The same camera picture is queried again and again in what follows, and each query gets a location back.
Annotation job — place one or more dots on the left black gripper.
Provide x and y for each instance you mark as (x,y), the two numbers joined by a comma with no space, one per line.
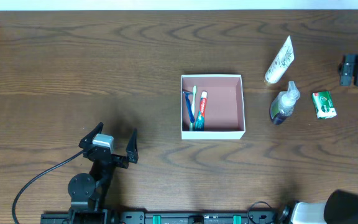
(114,157)

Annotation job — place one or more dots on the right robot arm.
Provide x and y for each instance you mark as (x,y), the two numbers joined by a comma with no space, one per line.
(341,206)

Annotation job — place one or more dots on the white floral lotion tube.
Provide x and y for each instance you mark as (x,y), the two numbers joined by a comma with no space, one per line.
(281,63)

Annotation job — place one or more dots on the blue disposable razor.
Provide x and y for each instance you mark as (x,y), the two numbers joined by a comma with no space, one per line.
(188,106)

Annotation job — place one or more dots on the black mounting rail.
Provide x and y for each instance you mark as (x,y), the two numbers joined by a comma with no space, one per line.
(257,217)

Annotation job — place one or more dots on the white cardboard box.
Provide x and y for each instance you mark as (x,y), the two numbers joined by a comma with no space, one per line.
(224,114)

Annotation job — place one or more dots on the Colgate toothpaste tube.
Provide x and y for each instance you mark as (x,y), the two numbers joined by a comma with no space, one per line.
(199,125)

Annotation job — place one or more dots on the green soap bar packet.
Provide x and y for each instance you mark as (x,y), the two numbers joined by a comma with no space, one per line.
(323,105)

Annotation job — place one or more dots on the green white toothbrush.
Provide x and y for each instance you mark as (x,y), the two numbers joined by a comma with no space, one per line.
(194,91)

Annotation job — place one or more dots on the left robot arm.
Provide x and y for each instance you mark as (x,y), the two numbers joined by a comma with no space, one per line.
(89,190)

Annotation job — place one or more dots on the clear pump soap bottle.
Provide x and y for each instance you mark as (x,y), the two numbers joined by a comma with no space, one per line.
(282,107)

